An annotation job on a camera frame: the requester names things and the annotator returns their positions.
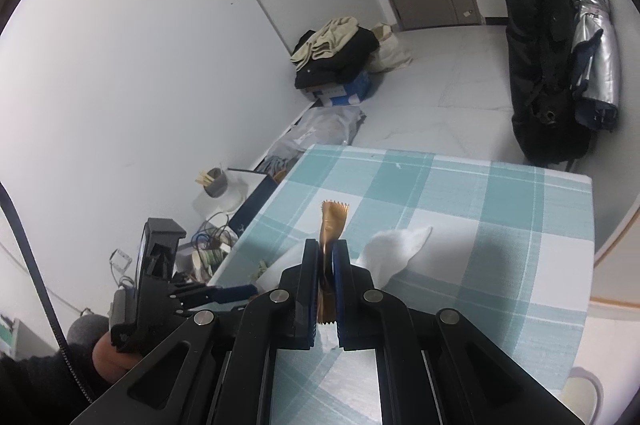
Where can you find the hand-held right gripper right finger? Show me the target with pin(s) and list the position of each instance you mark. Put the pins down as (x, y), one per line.
(341, 285)

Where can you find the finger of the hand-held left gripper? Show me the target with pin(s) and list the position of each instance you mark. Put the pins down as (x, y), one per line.
(235, 292)

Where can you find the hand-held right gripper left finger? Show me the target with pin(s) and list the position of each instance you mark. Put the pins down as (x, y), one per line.
(307, 285)

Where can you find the white tissue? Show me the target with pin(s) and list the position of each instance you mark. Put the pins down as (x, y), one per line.
(395, 250)
(327, 337)

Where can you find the brown foil wrapper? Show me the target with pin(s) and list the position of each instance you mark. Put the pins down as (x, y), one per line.
(332, 225)

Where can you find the white trash bin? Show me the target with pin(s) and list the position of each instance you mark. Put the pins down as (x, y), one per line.
(580, 400)

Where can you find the person's left forearm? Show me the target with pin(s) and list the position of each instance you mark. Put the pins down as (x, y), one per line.
(35, 385)

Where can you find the person's left hand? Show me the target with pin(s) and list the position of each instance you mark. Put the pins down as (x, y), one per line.
(110, 357)

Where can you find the clear plastic box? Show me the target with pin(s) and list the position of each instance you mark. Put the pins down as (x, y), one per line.
(120, 260)

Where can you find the white cup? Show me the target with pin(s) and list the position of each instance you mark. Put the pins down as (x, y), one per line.
(227, 201)

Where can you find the navy and white shoebox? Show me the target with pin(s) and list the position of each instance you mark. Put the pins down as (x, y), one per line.
(255, 200)

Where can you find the bundle of wooden chopsticks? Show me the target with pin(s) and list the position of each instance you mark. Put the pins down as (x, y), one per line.
(204, 178)

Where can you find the grey cup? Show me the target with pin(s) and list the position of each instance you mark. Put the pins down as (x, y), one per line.
(217, 185)

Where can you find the teal checked tablecloth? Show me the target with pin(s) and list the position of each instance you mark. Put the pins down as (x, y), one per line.
(450, 215)

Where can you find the grey plastic bag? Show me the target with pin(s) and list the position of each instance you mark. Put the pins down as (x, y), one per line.
(325, 125)

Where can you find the blue cardboard box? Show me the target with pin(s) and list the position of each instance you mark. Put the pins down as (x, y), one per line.
(345, 90)

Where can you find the black garment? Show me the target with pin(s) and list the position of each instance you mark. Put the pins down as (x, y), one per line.
(345, 57)

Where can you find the white tote bag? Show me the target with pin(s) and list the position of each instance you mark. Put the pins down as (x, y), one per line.
(392, 50)

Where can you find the beige garment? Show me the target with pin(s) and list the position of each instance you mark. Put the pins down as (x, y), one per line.
(325, 37)

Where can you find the black backpack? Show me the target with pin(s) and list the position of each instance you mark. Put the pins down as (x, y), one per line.
(540, 55)

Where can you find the silver folding umbrella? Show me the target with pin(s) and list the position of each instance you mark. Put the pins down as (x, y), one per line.
(595, 35)

